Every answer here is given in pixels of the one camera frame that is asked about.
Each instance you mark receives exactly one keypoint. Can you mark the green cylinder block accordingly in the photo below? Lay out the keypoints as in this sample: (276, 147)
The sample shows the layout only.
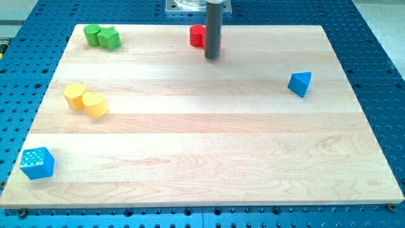
(91, 31)

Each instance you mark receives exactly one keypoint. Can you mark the red cylinder block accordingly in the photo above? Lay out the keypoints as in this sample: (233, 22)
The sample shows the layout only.
(195, 36)

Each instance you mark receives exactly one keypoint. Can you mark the blue cube block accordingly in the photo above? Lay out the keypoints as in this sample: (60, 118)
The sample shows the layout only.
(37, 163)

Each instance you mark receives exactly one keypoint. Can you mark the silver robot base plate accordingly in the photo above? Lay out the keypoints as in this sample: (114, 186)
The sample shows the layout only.
(185, 7)

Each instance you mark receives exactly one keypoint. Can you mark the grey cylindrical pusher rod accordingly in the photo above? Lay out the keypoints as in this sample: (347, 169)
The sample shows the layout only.
(214, 18)

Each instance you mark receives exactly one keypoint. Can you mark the blue triangle block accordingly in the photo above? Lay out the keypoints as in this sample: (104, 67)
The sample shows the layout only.
(299, 83)

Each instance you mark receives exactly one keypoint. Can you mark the left board stop screw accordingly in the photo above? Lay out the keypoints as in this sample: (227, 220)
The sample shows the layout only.
(21, 212)

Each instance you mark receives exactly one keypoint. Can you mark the board stop screw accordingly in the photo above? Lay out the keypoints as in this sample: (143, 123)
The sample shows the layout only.
(21, 212)
(391, 207)

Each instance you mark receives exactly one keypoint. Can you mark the yellow hexagon block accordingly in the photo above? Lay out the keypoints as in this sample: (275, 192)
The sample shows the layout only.
(73, 94)

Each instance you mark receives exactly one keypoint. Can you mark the wooden board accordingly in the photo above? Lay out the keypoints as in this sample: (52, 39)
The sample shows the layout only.
(184, 131)

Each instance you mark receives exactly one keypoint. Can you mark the right board stop screw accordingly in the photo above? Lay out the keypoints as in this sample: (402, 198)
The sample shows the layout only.
(391, 207)

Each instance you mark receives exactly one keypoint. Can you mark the yellow heart block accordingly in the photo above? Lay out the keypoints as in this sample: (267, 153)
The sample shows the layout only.
(95, 104)

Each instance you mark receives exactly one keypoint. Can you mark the green star block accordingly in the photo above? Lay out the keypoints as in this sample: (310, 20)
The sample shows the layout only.
(109, 38)

